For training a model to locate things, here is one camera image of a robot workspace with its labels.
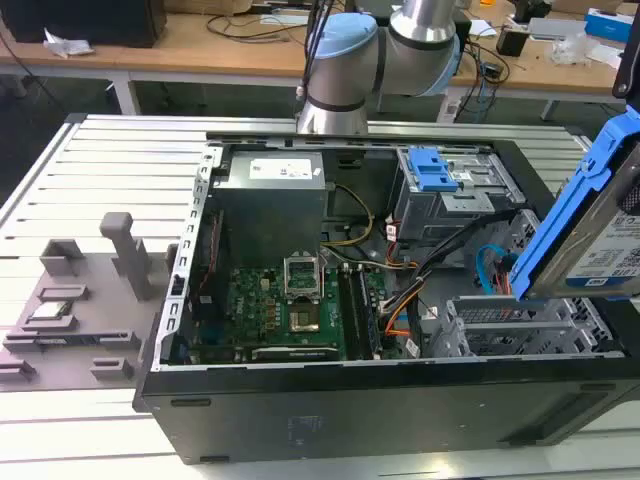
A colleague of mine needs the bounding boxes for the orange disk wire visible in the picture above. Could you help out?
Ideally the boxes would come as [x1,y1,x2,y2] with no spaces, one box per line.
[492,254,516,297]

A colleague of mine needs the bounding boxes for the black cable bundle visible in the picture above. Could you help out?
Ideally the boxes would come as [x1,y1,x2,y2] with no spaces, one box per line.
[377,209,526,321]

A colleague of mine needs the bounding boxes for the green motherboard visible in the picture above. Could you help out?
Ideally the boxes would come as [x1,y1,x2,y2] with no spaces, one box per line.
[197,264,396,362]

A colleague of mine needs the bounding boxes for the yellow black power cable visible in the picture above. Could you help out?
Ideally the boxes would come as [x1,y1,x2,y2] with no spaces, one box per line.
[319,183,376,247]

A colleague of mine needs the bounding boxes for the metal drive cage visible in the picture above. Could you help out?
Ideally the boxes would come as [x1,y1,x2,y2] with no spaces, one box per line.
[392,145,527,242]

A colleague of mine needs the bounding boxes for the blue drive cage latch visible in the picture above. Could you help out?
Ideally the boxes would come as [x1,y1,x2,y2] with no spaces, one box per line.
[407,145,459,194]

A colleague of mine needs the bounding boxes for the grey power supply unit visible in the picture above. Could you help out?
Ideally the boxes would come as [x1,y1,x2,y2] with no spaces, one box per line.
[213,151,330,247]

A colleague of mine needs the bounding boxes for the metal disk bay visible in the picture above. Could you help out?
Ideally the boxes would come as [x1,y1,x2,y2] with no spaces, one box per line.
[428,294,614,357]

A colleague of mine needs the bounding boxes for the black box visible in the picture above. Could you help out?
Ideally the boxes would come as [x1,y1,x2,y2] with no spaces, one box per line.
[2,0,168,49]

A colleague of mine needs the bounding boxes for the white crumpled paper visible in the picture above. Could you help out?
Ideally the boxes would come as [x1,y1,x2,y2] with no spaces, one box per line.
[42,27,96,60]

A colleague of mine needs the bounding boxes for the blue disk wire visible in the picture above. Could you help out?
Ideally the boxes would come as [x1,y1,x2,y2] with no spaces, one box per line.
[474,243,521,295]

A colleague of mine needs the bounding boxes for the black expansion slot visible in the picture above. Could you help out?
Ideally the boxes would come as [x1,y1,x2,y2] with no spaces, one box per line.
[249,346,341,361]

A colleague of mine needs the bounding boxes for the clear plastic bag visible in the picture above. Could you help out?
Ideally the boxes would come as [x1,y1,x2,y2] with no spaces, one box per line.
[551,32,601,66]

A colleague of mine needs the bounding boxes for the small black cube device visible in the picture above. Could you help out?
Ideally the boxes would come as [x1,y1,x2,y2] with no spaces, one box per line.
[495,27,530,57]

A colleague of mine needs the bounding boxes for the CPU socket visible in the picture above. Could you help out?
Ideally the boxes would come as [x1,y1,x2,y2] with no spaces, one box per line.
[284,301,324,337]

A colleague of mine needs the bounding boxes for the wooden desk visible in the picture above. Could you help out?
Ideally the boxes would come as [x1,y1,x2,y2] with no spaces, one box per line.
[0,9,627,121]

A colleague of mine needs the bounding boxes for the hard disk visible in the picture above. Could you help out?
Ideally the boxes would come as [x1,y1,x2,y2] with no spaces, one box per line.
[513,106,640,302]

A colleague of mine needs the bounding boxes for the black open PC case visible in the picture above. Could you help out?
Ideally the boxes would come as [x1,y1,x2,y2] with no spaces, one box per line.
[131,130,640,466]

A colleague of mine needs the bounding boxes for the blue cardboard box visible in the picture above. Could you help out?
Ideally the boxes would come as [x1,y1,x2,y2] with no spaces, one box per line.
[584,7,636,44]

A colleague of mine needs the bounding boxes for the grey parts rack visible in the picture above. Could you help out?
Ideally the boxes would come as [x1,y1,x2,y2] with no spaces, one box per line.
[0,212,180,391]

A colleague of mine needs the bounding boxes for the metal socket cover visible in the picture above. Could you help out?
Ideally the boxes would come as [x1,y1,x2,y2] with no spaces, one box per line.
[282,253,322,299]

